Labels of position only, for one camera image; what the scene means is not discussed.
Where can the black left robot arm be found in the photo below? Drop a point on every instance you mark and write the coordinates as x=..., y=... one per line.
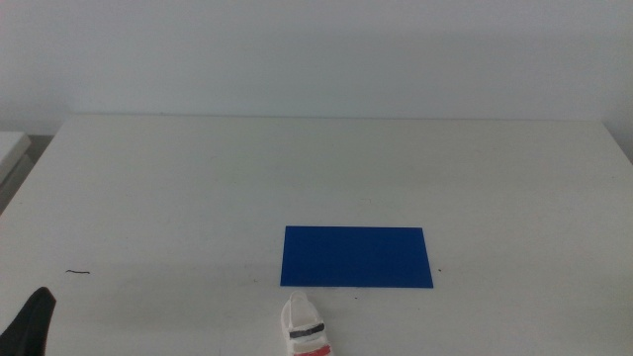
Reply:
x=27, y=329

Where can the blue rectangular mat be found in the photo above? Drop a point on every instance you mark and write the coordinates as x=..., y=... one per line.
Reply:
x=356, y=257

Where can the small dark thread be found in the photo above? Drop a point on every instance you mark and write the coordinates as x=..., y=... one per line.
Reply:
x=78, y=271

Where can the white side furniture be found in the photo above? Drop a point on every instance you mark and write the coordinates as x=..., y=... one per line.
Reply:
x=10, y=151

